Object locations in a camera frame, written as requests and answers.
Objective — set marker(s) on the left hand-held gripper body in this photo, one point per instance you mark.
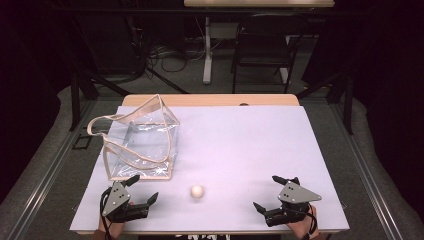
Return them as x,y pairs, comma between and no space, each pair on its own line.
116,198

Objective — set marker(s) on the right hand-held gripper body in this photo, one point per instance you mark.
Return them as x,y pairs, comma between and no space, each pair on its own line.
295,196

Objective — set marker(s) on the clear bag with beige trim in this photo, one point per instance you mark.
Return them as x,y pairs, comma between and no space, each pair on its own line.
143,143

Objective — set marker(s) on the small white ball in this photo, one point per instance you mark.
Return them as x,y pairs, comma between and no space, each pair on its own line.
197,191

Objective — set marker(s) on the person's left hand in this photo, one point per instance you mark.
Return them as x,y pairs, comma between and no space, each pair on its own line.
115,227

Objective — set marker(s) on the person's right hand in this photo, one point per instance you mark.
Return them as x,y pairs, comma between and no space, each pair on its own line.
301,227

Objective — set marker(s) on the white table mat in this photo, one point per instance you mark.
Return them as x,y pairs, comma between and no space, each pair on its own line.
240,150

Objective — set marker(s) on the black metal stand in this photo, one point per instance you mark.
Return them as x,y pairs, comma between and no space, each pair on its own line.
76,100
348,106

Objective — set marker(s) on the wooden table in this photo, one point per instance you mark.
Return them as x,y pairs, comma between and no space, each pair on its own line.
216,99

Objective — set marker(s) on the black folding chair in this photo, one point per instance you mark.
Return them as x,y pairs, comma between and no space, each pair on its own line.
263,50

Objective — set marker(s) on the white-legged desk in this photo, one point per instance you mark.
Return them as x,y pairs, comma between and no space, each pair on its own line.
208,60

